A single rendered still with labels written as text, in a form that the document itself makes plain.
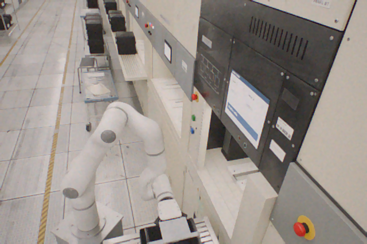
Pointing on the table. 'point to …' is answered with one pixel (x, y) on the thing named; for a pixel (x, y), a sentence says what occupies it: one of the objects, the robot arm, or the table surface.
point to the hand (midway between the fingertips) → (174, 230)
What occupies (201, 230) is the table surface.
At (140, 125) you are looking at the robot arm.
